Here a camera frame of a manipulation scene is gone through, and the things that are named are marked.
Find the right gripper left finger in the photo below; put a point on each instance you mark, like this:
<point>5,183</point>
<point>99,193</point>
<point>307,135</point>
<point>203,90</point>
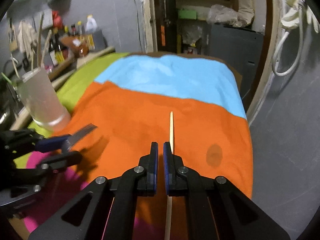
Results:
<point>105,208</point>

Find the multicolour table cloth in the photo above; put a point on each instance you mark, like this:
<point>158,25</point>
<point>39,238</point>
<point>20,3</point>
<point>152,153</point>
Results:
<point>133,100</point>

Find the red plastic bag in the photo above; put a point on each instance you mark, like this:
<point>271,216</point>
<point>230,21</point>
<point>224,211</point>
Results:
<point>57,20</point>

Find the clear plastic bag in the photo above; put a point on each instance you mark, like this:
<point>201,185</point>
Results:
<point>219,14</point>

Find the white plastic utensil caddy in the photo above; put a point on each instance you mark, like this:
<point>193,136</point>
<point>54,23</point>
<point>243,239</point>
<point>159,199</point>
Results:
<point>38,96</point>

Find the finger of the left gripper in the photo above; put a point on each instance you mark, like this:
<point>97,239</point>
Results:
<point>51,144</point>
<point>60,162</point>

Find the metal fork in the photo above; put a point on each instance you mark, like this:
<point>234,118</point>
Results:
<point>76,137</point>

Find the wooden chopstick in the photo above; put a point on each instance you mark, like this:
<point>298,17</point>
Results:
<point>169,199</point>
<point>46,46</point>
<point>39,55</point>

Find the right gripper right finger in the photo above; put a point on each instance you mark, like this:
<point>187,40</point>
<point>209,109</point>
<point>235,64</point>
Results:
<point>215,207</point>

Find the hanging dish towel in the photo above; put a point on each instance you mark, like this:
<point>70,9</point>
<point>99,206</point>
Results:
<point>27,38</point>

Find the dark grey cabinet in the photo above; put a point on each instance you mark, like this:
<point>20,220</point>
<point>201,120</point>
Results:
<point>238,47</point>

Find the large cooking oil jug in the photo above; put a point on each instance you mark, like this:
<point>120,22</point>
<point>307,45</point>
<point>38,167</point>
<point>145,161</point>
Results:
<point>94,35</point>

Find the chopstick standing in caddy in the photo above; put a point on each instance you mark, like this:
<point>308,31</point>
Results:
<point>14,63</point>

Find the dark sauce bottle yellow label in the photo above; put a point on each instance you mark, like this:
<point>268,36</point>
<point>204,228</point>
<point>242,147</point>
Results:
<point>58,49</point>

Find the white rubber gloves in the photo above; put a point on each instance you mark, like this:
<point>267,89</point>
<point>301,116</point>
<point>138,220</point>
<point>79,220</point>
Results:
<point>298,11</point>

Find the white pillow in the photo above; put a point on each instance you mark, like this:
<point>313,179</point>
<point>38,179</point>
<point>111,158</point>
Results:
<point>246,11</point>

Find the brown spice packet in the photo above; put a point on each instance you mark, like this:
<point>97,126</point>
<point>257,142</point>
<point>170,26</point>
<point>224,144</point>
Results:
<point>78,48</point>

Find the dark bottle white label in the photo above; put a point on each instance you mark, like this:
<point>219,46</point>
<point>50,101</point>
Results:
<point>51,51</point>

